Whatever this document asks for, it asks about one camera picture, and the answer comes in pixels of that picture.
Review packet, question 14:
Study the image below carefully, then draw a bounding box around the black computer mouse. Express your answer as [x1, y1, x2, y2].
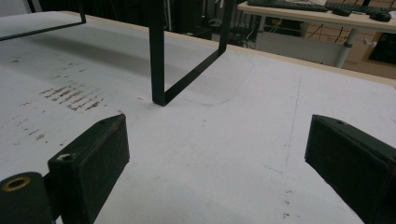
[369, 11, 392, 23]
[331, 7, 353, 18]

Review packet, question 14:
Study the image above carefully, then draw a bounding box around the light wooden office desk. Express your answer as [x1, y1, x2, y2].
[237, 0, 396, 69]

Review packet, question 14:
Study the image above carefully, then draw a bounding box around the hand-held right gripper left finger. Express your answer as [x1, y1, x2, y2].
[48, 113, 131, 224]

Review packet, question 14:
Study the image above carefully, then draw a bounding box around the black keyboard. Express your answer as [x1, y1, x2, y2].
[323, 1, 390, 15]
[247, 0, 330, 13]

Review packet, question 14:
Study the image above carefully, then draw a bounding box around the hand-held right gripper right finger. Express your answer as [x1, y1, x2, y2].
[304, 114, 396, 224]

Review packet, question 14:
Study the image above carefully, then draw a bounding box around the black metal shelf rack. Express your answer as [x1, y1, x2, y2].
[0, 0, 235, 107]

